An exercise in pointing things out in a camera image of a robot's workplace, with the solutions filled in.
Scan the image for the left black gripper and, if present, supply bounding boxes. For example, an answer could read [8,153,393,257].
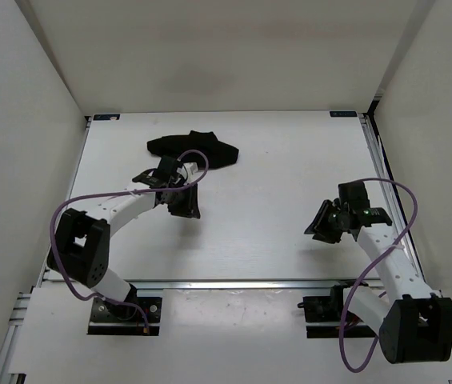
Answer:
[166,180,200,218]

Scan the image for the black skirt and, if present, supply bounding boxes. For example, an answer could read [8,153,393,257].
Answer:
[146,130,239,170]

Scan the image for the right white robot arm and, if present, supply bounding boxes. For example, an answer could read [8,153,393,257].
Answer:
[300,199,452,364]

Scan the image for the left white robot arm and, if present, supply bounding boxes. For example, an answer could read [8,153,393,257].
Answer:
[46,163,203,320]

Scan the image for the right blue corner label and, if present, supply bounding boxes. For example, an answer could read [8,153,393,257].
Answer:
[330,110,358,118]

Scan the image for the blue corner label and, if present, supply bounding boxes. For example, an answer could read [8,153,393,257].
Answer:
[93,114,121,121]
[330,110,358,118]

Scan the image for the left blue corner label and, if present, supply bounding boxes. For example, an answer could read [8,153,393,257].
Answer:
[93,114,121,121]

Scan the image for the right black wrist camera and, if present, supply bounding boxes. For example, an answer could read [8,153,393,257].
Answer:
[338,181,370,211]

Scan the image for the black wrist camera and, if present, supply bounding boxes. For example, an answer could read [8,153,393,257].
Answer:
[153,155,182,182]
[338,181,370,211]

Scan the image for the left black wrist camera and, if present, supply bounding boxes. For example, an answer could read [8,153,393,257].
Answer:
[153,155,182,182]

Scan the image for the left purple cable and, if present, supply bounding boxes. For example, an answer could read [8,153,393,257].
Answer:
[50,149,210,337]

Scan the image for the purple cable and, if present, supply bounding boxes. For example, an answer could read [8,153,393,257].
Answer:
[339,178,418,373]
[50,149,210,337]

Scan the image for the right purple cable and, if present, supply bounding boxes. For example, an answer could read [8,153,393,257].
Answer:
[339,178,418,373]

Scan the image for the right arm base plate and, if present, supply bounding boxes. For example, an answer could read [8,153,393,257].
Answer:
[297,281,375,339]

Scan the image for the front aluminium rail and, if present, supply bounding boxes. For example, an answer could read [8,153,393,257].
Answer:
[37,279,426,292]

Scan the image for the right aluminium frame rail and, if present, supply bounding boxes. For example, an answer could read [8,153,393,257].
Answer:
[359,114,425,278]

